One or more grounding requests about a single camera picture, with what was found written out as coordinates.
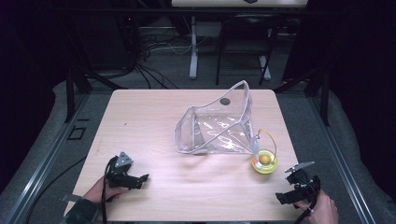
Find white desk top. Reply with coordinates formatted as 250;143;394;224
171;0;309;8

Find black metal stand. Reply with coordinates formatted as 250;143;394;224
64;60;129;124
273;62;332;127

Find aluminium floor rail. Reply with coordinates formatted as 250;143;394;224
0;92;92;224
306;94;379;224

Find black chair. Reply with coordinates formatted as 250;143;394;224
215;13;282;87

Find grey tape strip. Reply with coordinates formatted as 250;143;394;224
60;193;84;203

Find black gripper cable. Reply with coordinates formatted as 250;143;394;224
100;157;117;224
293;178;321;224

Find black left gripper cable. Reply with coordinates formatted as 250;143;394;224
100;157;117;224

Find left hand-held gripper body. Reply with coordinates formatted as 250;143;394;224
105;150;135;189

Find clear plastic zipper bag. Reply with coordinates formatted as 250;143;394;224
174;79;255;156

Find bundle of floor cables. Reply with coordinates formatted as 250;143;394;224
124;15;209;91

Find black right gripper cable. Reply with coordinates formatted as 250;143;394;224
293;178;321;224

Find white desk leg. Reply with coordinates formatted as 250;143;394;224
189;16;199;80

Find black floor cable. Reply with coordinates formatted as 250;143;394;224
25;155;88;224

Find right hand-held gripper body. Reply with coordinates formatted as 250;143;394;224
284;161;322;203

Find person's left hand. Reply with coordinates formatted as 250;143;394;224
82;175;129;203

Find person's right hand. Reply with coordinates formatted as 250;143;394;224
293;189;340;224

